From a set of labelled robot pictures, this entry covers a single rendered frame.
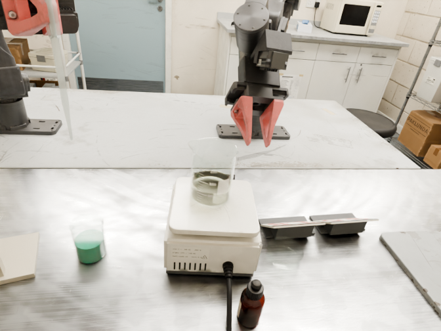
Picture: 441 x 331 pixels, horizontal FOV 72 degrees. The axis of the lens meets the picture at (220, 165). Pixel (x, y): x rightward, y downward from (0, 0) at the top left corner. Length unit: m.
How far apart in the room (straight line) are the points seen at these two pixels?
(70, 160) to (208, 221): 0.40
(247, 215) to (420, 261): 0.30
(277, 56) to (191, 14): 2.85
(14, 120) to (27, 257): 0.42
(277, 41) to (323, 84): 2.69
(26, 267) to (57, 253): 0.04
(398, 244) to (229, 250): 0.31
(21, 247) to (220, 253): 0.29
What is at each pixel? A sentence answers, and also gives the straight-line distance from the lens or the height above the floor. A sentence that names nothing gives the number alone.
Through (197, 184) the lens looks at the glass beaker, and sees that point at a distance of 0.41.
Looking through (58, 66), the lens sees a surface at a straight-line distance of 0.36.
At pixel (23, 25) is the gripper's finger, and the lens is 0.39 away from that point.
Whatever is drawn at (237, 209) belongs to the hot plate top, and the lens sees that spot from 0.43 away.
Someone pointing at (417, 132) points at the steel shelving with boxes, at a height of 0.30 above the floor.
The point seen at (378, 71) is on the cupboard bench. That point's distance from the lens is 3.44.
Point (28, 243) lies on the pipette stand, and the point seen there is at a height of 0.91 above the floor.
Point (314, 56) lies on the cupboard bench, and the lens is 3.06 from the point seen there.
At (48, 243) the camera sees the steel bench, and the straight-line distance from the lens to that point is 0.54.
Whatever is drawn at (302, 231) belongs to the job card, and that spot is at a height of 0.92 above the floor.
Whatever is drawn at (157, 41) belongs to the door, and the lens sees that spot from 3.34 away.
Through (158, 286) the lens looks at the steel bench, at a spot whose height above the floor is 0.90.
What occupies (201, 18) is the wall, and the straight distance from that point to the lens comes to 3.33.
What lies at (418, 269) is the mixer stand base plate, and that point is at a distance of 0.58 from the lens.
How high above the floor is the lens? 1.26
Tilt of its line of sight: 32 degrees down
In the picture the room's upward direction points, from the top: 6 degrees clockwise
